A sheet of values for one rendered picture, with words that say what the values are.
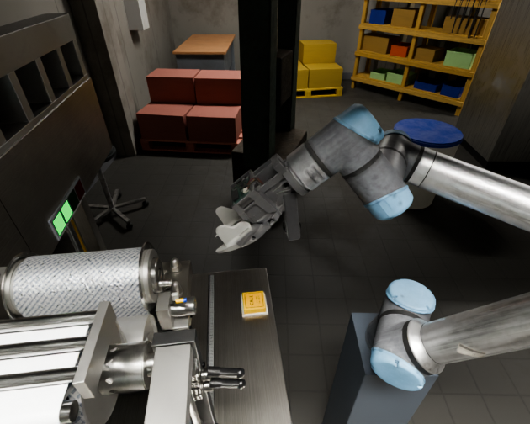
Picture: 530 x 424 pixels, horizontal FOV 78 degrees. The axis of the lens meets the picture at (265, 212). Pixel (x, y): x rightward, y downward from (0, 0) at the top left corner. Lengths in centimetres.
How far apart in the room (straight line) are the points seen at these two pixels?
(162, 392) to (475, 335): 56
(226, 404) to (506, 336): 64
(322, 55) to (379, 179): 569
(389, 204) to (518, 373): 195
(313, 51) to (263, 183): 561
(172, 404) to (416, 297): 67
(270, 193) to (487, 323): 46
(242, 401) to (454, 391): 145
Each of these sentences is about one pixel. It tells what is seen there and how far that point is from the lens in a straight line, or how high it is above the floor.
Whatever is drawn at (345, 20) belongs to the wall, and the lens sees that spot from 689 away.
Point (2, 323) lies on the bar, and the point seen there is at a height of 146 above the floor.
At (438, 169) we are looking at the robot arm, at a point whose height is 149.
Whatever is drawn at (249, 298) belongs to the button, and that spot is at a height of 92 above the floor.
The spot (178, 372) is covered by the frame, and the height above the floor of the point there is 144.
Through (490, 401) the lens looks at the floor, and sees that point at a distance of 226.
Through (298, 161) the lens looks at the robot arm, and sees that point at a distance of 54.
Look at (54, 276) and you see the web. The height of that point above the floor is 131.
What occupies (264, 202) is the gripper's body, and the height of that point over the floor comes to 146.
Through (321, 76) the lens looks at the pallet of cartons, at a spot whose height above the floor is 34.
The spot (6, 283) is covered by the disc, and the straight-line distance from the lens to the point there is 80.
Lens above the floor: 179
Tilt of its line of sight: 37 degrees down
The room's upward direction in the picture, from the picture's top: straight up
